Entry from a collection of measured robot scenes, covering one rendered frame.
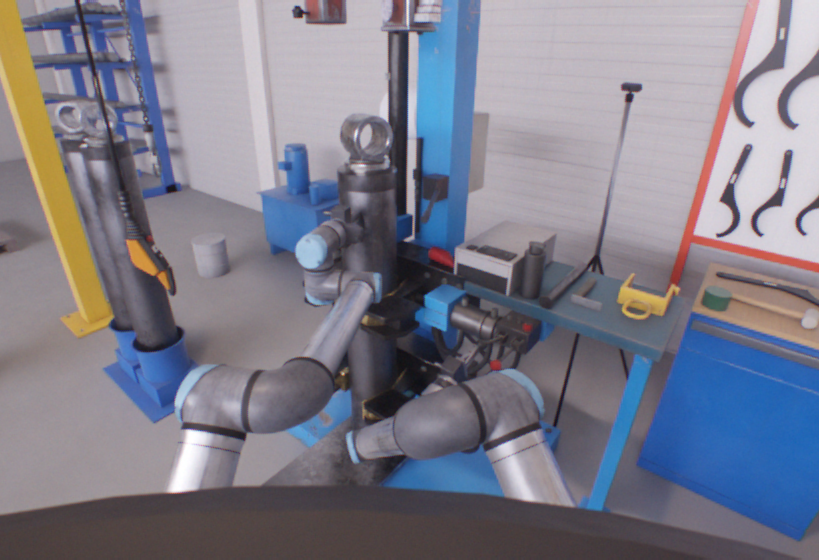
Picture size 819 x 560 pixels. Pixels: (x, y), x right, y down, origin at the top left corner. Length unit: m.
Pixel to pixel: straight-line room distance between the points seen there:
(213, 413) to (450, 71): 1.45
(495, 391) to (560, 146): 2.70
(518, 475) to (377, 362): 1.15
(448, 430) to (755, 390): 1.69
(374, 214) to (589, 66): 2.09
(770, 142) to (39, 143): 4.36
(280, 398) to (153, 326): 1.99
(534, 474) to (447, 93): 1.43
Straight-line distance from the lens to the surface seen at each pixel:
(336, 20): 1.72
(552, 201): 3.48
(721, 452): 2.51
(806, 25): 3.12
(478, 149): 2.43
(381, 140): 1.65
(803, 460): 2.48
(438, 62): 1.89
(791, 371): 2.25
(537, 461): 0.85
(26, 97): 3.70
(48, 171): 3.75
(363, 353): 1.87
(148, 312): 2.74
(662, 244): 3.35
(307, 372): 0.87
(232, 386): 0.87
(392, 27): 1.44
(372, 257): 1.65
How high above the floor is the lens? 1.84
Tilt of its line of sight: 27 degrees down
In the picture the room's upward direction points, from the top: 1 degrees clockwise
